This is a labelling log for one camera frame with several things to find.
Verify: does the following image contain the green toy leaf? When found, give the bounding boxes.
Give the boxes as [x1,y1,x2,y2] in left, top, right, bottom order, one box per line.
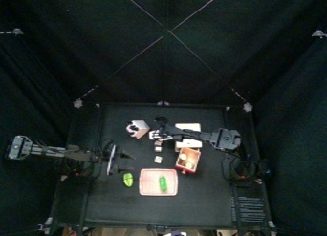
[123,172,134,188]

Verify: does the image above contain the white rectangular box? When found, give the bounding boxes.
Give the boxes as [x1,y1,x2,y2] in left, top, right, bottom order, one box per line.
[126,119,152,139]

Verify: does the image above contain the pink square tray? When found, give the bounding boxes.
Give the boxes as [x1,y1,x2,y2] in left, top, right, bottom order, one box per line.
[138,168,180,197]

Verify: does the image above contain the open wooden box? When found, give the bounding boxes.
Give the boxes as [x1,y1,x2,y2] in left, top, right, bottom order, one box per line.
[174,146,202,175]

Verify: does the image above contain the green toy cucumber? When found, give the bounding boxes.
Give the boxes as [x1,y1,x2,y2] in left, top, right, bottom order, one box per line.
[159,175,168,193]

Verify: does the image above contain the white text label sticker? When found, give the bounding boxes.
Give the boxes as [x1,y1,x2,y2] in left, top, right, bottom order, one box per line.
[235,195,269,227]

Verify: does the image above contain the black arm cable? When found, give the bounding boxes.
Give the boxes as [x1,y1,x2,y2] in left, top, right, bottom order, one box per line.
[95,138,118,159]

